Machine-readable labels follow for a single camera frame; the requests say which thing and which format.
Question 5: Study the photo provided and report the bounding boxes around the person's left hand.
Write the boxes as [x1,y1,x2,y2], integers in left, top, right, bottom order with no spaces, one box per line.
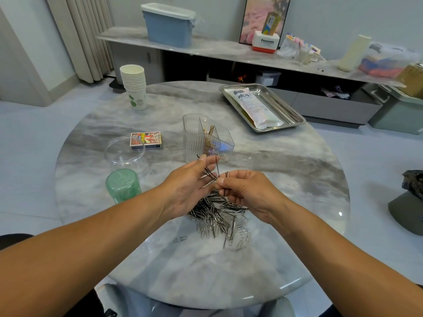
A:
[153,155,220,222]

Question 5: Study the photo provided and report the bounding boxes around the person's right hand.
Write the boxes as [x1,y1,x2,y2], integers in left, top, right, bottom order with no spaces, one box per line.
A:
[217,170,292,225]

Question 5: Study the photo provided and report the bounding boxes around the pile of floss picks and clips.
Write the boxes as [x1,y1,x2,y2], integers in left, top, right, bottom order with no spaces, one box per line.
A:
[173,125,253,251]

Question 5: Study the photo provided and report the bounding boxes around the clear ribbed organizer box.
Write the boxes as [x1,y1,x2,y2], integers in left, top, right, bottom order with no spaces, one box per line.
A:
[182,113,236,162]

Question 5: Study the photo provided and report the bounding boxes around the translucent green plastic cup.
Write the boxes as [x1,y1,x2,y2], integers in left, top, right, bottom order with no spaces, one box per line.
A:
[106,170,142,203]

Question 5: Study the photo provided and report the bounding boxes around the colourful matchbox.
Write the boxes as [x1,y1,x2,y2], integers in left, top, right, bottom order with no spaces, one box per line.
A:
[130,132,163,150]

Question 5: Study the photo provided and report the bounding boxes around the clear round plastic bowl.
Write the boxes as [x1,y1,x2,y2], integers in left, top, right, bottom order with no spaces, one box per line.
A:
[104,136,148,174]

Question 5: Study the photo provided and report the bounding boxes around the metal tray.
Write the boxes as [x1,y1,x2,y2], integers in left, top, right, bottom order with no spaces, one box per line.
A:
[219,83,307,133]

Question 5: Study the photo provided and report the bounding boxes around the clear printed plastic bag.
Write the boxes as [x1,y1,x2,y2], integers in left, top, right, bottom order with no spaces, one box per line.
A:
[230,87,284,129]

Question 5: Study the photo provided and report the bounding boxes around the group of white paper cups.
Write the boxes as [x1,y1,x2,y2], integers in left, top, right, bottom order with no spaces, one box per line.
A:
[119,64,148,111]

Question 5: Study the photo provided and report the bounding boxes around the person's left forearm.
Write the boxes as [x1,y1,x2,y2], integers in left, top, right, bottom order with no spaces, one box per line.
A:
[0,191,169,317]

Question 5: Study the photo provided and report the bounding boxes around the person's right forearm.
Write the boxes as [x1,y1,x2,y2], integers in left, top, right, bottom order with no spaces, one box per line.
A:
[274,201,423,317]

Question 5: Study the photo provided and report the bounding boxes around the white box in cabinet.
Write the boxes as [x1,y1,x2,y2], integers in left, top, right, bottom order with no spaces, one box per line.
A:
[255,70,282,87]

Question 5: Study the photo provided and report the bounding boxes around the loose papers in cabinet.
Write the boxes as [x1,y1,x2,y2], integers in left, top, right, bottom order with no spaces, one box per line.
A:
[320,85,352,99]

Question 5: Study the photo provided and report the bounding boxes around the grey cabinet with marble top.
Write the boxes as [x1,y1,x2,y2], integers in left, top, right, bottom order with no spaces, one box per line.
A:
[97,26,407,128]

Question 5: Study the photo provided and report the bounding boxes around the clear bag of snacks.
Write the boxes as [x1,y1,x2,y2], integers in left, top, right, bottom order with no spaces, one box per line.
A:
[276,34,302,59]

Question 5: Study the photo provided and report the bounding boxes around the white and red small box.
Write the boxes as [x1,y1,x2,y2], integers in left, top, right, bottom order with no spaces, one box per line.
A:
[251,30,280,54]

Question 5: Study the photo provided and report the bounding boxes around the trash bin with black bag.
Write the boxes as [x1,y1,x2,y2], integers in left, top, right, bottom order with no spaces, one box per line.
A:
[388,170,423,236]

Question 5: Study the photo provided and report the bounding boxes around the grey green storage bin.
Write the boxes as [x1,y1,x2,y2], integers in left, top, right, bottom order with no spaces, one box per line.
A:
[364,84,423,135]

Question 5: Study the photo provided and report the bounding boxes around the blue storage box white lid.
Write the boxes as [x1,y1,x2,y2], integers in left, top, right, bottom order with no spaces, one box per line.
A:
[141,2,197,49]

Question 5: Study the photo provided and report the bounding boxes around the small colourful box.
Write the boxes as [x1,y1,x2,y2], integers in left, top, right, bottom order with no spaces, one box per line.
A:
[262,11,282,36]

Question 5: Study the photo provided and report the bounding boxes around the cream paper roll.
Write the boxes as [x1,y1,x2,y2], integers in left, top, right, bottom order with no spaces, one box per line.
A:
[337,34,372,72]

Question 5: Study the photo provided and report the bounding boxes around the framed pink picture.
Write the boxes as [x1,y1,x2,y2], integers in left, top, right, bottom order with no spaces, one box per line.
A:
[239,0,292,45]

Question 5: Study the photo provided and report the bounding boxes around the clear storage box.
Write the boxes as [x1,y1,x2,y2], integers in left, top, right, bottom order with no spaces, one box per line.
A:
[358,42,419,79]

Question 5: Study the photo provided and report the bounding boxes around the beige curtain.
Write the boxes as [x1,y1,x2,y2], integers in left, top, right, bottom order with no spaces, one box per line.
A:
[45,0,115,85]

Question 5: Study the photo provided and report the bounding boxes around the cardboard box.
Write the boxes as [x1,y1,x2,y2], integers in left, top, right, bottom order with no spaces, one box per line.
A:
[395,63,423,98]

